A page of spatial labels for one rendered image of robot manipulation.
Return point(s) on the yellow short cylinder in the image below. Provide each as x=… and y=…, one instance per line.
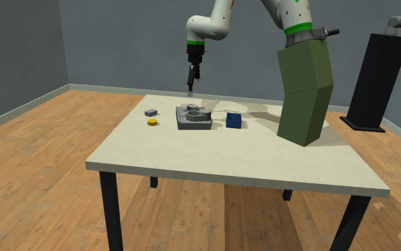
x=152, y=122

